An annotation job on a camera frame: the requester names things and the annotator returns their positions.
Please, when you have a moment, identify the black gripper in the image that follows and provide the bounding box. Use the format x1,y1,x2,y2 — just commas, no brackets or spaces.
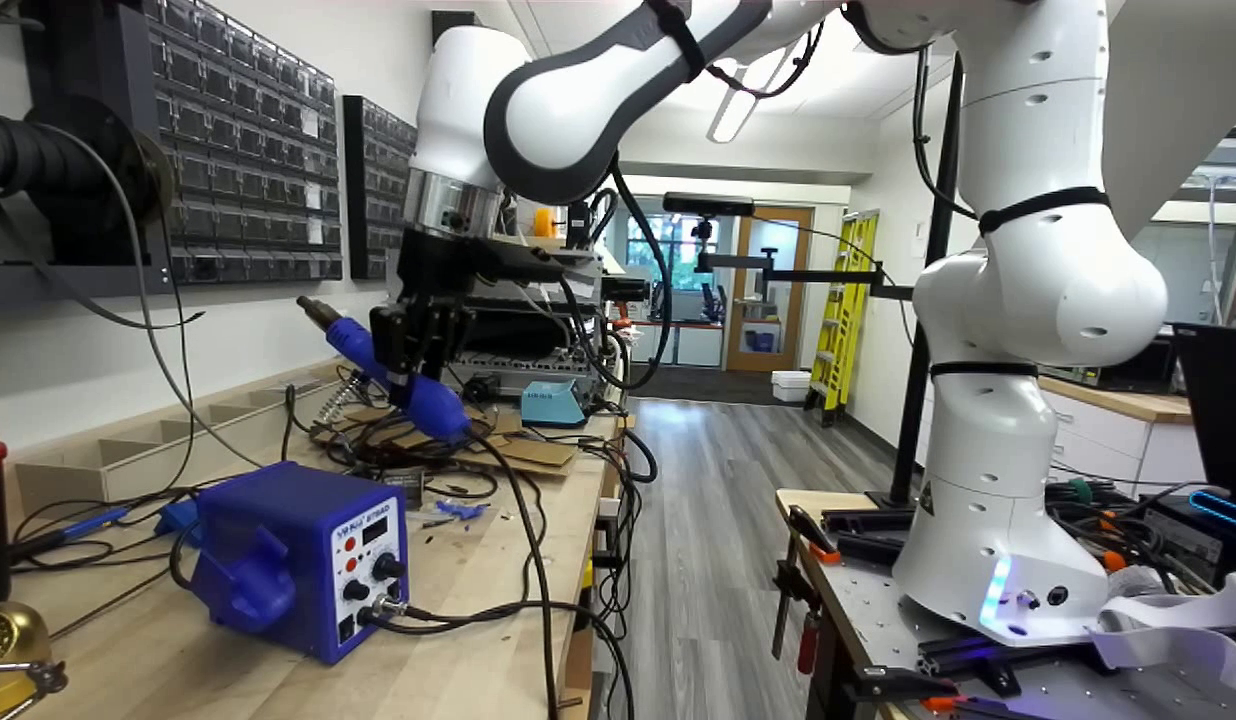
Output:
363,223,494,385

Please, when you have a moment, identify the metal robot base table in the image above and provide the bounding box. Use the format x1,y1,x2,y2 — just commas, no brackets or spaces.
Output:
770,489,1236,720

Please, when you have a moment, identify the blue soldering station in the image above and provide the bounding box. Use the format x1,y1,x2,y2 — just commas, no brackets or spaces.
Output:
152,462,416,668

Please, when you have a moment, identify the grey bench instrument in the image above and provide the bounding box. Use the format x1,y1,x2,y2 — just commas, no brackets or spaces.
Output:
454,274,617,403

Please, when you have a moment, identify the teal plastic box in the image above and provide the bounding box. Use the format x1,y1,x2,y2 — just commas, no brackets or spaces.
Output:
515,376,591,433

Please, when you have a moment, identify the small dark parts drawer cabinet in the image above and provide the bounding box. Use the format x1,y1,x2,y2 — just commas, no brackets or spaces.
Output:
341,92,422,283

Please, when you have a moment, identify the large dark parts drawer cabinet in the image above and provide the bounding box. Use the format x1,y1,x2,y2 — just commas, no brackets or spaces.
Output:
16,0,347,294

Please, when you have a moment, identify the wooden door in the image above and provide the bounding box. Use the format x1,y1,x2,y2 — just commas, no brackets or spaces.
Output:
722,203,821,379

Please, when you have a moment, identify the white floor bin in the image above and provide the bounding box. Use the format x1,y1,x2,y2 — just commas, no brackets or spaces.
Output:
769,364,817,407

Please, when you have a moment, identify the ceiling light panel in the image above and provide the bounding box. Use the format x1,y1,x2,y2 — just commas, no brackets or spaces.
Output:
703,48,794,149

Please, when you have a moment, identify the yellow ladder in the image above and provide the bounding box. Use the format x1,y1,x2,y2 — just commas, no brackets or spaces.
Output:
806,203,883,415

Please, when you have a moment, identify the small wooden block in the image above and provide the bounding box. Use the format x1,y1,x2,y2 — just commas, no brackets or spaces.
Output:
770,484,883,525

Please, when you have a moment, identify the black bar clamp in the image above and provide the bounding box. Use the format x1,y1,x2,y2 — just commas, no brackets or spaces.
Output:
769,499,849,668

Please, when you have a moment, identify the white cabinet wooden top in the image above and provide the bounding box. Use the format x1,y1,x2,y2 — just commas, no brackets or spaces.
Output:
1032,372,1206,494

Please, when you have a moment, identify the black monitor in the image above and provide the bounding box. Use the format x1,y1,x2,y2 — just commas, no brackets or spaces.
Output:
1169,319,1236,512

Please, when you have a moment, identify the white crumpled cloth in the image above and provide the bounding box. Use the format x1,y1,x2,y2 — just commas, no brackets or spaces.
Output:
1082,568,1236,706

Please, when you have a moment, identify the blue electronics box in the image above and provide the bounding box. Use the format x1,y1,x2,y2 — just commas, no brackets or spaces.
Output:
1138,484,1236,594

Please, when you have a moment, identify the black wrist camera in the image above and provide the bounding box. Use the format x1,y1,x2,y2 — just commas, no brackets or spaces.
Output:
482,237,575,287

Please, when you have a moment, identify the black soldering gun cable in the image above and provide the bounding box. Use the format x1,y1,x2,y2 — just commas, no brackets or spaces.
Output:
458,427,568,720

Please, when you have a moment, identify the grey hanging cable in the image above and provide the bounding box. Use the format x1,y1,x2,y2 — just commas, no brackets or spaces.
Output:
47,121,209,337

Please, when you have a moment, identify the black station power cable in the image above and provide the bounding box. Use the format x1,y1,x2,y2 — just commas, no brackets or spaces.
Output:
371,598,641,720

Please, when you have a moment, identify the blue handled tool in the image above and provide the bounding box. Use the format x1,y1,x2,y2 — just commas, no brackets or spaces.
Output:
7,499,141,568

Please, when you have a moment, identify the black corrugated hose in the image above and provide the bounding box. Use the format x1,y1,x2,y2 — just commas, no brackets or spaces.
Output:
0,92,167,269

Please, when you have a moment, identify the black camera stand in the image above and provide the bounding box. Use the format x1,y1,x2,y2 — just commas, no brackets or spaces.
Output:
658,54,967,528

